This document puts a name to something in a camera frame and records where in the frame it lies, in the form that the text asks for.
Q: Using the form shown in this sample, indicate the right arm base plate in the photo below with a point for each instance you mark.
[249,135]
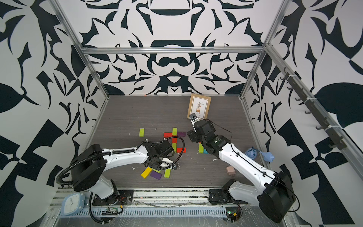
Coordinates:
[222,196]

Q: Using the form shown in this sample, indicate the lime block bottom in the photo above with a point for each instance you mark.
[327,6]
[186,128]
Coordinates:
[174,145]

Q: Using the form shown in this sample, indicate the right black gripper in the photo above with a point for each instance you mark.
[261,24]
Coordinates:
[192,135]

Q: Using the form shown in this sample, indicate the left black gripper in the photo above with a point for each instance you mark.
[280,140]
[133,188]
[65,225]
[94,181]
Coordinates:
[157,166]

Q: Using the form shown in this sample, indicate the aluminium front rail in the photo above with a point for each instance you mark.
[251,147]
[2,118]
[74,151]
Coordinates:
[185,196]

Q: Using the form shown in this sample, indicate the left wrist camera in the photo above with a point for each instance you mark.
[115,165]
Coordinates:
[167,164]

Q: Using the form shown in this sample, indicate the white blue alarm clock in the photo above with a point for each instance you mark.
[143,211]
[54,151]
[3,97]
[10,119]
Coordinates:
[72,204]

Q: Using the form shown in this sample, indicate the green circuit board left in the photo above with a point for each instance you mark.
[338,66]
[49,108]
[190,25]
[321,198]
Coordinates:
[112,211]

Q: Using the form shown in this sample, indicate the circuit board right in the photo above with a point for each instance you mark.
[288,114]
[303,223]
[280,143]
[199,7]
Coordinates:
[233,214]

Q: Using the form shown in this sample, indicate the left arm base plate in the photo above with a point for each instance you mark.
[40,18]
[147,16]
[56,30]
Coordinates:
[124,197]

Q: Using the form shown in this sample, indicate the wooden picture frame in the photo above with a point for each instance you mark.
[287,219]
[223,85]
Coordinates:
[199,105]

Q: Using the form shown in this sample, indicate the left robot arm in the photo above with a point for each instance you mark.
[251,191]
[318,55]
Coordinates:
[85,172]

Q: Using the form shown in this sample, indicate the wall hook rail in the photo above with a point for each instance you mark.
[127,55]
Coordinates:
[315,108]

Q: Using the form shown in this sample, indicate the purple block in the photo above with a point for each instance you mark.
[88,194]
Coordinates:
[156,175]
[181,134]

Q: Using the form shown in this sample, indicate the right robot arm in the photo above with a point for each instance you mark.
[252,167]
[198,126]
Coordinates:
[273,192]

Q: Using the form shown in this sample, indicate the yellow block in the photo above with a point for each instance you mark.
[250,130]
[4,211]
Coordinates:
[147,172]

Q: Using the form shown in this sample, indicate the pink beige small box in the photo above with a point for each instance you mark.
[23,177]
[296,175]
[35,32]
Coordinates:
[230,170]

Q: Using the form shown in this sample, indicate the white cable duct strip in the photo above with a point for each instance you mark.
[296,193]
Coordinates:
[152,212]

